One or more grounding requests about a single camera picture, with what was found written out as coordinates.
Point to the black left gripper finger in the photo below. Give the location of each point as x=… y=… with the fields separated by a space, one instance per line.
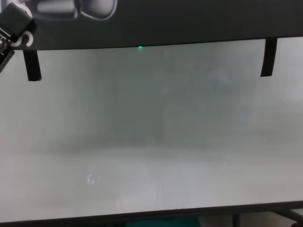
x=16 y=21

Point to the black AI robotics poster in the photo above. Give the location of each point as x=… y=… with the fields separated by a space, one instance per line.
x=189 y=21

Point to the dark metal table leg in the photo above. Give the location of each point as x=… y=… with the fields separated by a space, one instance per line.
x=235 y=221

